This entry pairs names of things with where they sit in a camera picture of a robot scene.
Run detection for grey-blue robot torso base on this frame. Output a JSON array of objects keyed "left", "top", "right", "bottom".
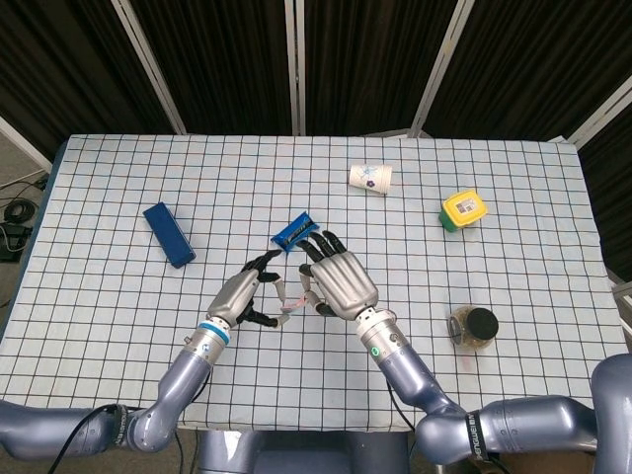
[{"left": 196, "top": 429, "right": 412, "bottom": 474}]

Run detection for blue snack wrapper pack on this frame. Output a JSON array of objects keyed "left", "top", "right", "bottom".
[{"left": 270, "top": 210, "right": 322, "bottom": 255}]

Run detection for white metal frame rail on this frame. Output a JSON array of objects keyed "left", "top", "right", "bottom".
[{"left": 0, "top": 116, "right": 52, "bottom": 173}]

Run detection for black fabric screen panel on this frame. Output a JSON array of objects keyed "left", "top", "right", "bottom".
[
  {"left": 294, "top": 0, "right": 473, "bottom": 137},
  {"left": 567, "top": 77, "right": 632, "bottom": 283},
  {"left": 0, "top": 0, "right": 187, "bottom": 160},
  {"left": 409, "top": 0, "right": 632, "bottom": 145},
  {"left": 118, "top": 0, "right": 303, "bottom": 136}
]

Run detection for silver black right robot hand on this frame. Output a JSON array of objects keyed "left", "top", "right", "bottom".
[{"left": 298, "top": 229, "right": 380, "bottom": 320}]

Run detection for blue rectangular box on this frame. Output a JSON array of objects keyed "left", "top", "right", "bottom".
[{"left": 142, "top": 200, "right": 198, "bottom": 271}]

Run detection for green tub with yellow lid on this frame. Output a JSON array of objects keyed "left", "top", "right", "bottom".
[{"left": 439, "top": 188, "right": 490, "bottom": 233}]

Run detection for black coiled floor cables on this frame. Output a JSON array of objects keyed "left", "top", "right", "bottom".
[{"left": 0, "top": 170, "right": 50, "bottom": 263}]

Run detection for blue checkered tablecloth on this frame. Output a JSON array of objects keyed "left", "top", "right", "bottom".
[{"left": 0, "top": 132, "right": 617, "bottom": 436}]

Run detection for white floral paper cup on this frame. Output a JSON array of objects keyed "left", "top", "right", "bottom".
[{"left": 348, "top": 163, "right": 394, "bottom": 198}]

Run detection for glass jar with black lid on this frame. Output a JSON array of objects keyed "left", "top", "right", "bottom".
[{"left": 447, "top": 304, "right": 500, "bottom": 353}]

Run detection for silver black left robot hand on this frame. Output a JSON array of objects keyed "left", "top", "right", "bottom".
[{"left": 205, "top": 249, "right": 290, "bottom": 330}]

